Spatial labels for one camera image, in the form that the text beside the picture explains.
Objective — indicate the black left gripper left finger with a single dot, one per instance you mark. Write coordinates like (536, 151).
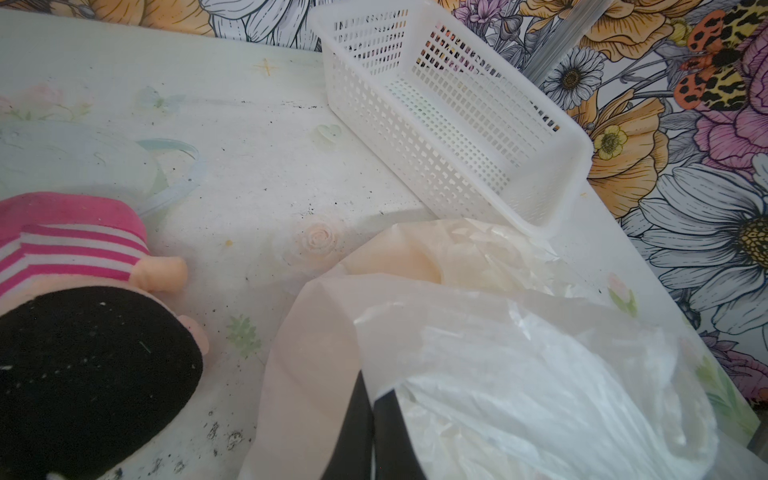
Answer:
(353, 453)

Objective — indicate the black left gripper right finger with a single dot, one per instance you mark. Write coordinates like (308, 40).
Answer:
(395, 458)

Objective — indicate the white plastic bag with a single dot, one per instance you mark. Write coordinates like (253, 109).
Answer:
(505, 366)

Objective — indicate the plush doll pink striped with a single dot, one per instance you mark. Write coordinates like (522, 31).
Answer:
(93, 364)

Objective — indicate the white perforated plastic basket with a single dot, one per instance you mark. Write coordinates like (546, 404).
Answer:
(463, 129)

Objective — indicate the aluminium corner post right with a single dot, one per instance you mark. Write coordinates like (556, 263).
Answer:
(566, 36)

